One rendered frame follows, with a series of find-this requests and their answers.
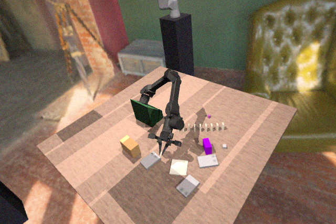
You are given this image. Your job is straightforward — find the purple block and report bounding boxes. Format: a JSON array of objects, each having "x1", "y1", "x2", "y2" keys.
[{"x1": 203, "y1": 138, "x2": 212, "y2": 155}]

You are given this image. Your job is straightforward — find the brown cube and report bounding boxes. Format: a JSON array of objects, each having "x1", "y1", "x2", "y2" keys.
[{"x1": 120, "y1": 135, "x2": 141, "y2": 159}]

